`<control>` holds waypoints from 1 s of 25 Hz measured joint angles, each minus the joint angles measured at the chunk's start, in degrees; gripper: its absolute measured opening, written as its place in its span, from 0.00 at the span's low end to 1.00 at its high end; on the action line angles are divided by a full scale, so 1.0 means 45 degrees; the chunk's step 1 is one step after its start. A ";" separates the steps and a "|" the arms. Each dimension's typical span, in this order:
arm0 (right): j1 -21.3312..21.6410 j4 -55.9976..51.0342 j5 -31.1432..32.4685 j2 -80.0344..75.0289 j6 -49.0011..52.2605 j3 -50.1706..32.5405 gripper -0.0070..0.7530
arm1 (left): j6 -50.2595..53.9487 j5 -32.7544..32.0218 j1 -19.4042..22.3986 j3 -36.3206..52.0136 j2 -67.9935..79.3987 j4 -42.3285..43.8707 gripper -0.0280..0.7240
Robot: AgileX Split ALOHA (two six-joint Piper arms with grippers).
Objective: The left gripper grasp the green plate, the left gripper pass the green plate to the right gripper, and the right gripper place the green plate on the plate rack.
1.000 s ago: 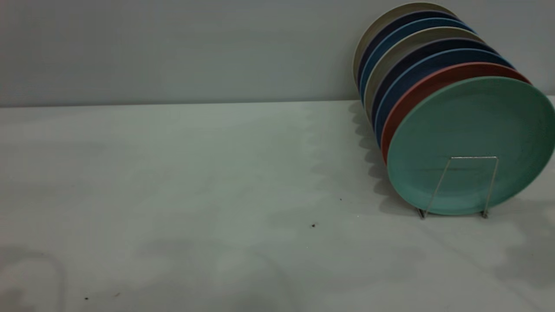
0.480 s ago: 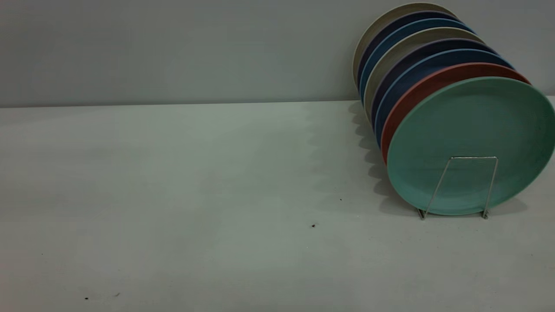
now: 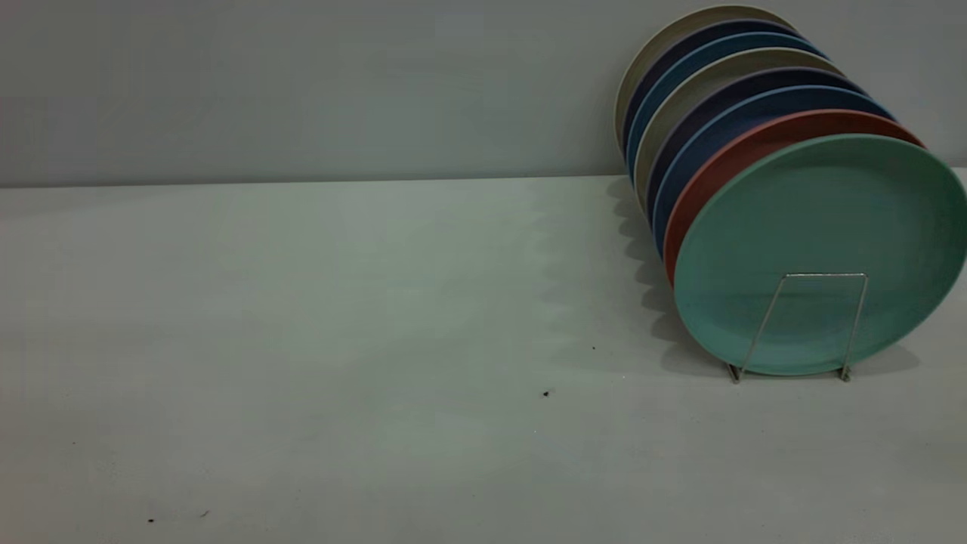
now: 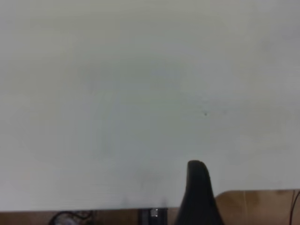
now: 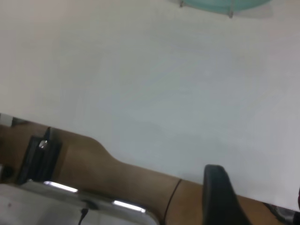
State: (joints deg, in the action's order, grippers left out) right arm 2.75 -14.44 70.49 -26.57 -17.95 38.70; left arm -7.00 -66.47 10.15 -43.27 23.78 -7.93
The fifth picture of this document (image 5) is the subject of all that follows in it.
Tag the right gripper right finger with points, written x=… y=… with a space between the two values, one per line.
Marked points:
x=298 y=198

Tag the dark grey device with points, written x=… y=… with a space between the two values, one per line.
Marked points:
x=281 y=212

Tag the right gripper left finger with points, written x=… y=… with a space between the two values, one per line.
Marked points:
x=220 y=199

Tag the green round plate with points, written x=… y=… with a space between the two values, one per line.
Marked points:
x=218 y=4

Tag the silver metal tray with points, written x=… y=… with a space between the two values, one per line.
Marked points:
x=47 y=206

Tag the black bracket block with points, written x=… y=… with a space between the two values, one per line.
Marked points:
x=39 y=159

